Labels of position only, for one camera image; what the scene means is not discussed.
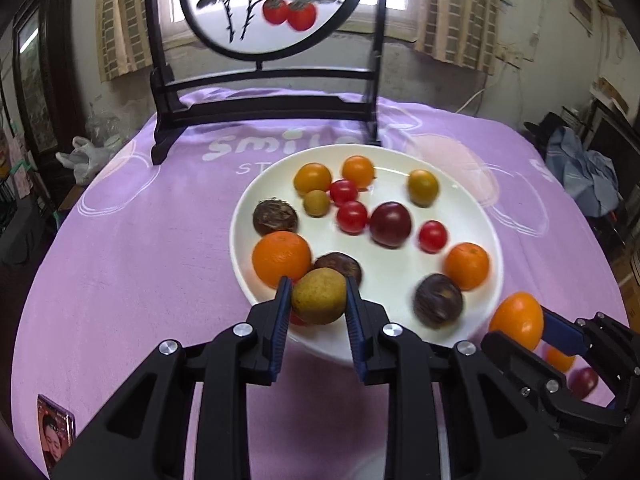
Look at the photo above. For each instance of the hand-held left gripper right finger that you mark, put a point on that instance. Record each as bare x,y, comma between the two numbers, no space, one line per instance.
356,330

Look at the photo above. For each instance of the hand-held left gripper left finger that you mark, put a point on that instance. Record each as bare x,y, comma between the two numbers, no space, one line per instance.
280,325

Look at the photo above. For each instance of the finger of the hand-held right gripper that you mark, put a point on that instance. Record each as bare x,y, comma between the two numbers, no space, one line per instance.
562,329
515,360

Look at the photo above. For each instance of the red cherry tomato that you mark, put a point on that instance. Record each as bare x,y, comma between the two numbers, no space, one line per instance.
432,236
298,319
343,191
352,216

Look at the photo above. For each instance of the orange mandarin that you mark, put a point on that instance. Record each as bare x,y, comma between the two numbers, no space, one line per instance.
559,360
467,265
517,320

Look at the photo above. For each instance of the large yellow-green tomato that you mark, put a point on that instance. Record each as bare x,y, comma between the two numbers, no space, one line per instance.
319,302

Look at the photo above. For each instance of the white oval plate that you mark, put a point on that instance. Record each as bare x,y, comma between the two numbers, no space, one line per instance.
390,280

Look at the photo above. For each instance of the large orange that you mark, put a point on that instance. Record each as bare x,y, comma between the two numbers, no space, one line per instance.
281,259

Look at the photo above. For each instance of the dark brown passion fruit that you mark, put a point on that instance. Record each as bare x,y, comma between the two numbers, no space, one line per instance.
275,216
337,262
438,301

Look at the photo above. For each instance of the dark red plum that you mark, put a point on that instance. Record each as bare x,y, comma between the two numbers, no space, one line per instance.
391,223
583,383

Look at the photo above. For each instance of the small yellow-green tomato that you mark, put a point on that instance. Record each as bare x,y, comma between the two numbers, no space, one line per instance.
316,202

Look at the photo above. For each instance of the purple printed tablecloth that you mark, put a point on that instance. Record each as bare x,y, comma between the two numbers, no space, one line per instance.
150,260

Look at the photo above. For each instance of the orange cherry tomato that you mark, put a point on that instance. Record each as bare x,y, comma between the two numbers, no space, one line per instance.
312,178
358,170

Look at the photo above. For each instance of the yellow-green cherry tomato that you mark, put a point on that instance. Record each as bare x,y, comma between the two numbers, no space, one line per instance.
423,187

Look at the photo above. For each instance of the blue cloth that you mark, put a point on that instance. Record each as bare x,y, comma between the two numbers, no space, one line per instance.
575,165

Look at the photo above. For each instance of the black bag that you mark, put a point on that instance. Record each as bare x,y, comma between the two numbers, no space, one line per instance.
547,127

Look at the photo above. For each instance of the round painted screen black stand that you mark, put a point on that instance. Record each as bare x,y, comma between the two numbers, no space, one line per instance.
265,105

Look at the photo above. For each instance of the portrait photo card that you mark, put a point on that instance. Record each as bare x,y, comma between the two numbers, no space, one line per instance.
55,432

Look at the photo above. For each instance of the white plastic bag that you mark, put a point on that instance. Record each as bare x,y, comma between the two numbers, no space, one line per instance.
85,155

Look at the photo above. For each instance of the beige checked curtain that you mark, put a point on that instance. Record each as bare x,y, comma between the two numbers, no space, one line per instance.
122,20
457,10

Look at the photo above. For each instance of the dark wooden cabinet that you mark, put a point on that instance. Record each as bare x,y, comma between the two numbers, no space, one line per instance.
35,75

